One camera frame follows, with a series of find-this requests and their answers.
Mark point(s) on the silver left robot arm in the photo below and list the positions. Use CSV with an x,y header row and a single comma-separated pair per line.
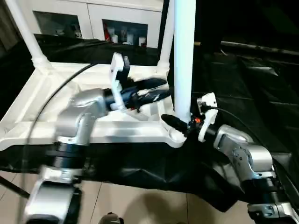
x,y
74,121

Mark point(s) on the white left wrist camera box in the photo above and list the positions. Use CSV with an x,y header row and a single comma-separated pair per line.
x,y
119,74

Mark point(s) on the black plastic mat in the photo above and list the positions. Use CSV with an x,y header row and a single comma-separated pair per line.
x,y
154,163

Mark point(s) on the black low bench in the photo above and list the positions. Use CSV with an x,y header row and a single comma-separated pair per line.
x,y
261,45

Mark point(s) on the small red bottle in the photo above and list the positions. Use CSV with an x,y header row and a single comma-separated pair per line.
x,y
106,33

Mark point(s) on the black stand pole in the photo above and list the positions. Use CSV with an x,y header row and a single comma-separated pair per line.
x,y
11,187

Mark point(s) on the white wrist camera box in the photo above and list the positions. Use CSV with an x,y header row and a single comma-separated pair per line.
x,y
119,74
206,114

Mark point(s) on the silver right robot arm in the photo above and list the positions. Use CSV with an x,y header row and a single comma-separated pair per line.
x,y
243,154

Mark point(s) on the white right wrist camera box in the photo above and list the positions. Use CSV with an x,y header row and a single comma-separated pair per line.
x,y
206,114

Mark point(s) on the white plastic table leg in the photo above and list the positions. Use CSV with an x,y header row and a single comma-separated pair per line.
x,y
184,56
28,32
167,37

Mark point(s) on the white plastic table top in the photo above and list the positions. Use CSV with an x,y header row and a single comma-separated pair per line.
x,y
56,93

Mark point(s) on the small gold label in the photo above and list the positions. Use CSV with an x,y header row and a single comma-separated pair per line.
x,y
197,44

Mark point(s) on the white glass-door cabinet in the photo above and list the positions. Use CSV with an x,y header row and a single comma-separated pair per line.
x,y
93,14

